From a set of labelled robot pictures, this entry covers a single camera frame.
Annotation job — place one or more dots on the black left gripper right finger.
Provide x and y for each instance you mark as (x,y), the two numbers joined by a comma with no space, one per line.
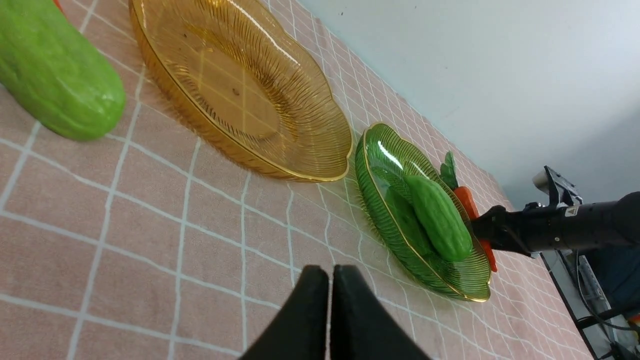
(360,327)

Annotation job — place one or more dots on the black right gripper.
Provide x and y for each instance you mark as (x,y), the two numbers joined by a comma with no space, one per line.
(502,228)

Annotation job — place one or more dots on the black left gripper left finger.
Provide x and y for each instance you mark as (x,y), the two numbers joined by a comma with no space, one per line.
(299,329)

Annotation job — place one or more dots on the green toy cucumber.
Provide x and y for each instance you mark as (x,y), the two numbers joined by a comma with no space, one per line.
(440,218)
(56,74)

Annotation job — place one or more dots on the toy carrot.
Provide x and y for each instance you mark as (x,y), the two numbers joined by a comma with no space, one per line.
(448,173)

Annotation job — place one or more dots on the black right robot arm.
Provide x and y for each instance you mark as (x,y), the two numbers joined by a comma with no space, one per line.
(578,228)

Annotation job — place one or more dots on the green ribbed plastic plate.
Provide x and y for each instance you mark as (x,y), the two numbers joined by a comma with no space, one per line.
(383,159)

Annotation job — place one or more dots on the pink checkered tablecloth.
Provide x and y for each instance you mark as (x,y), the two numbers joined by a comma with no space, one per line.
(149,244)

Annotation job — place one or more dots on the amber ribbed plastic plate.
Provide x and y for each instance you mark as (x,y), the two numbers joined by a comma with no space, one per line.
(239,81)

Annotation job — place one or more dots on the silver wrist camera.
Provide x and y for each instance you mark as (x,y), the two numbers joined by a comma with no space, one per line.
(559,190)

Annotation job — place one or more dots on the metal frame stand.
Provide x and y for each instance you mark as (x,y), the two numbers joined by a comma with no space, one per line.
(605,336)

